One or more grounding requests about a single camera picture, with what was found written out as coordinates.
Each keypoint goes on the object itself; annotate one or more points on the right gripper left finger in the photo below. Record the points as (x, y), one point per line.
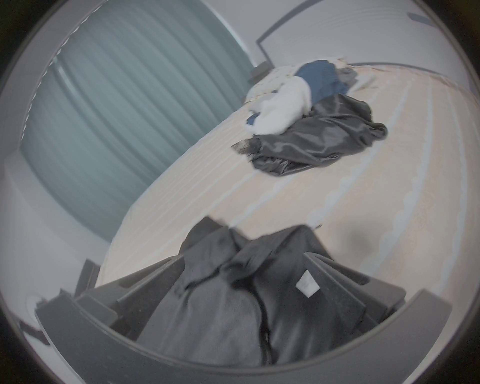
(146, 296)

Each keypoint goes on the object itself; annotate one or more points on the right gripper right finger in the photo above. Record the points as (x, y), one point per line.
(352, 300)

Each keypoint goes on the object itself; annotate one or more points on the black T-shirt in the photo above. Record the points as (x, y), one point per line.
(225, 311)

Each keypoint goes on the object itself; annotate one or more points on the bed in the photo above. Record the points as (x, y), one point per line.
(375, 206)

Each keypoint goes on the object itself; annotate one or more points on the pile of clothes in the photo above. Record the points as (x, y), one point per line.
(318, 135)

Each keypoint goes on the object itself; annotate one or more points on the black chest of drawers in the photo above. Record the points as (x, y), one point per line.
(88, 277)

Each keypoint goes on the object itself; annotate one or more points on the blue-green curtain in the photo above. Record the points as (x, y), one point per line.
(86, 168)
(157, 67)

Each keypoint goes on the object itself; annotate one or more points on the white printed pillow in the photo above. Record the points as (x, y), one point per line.
(268, 80)

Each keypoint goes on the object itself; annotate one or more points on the grey bedside table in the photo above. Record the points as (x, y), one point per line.
(260, 73)

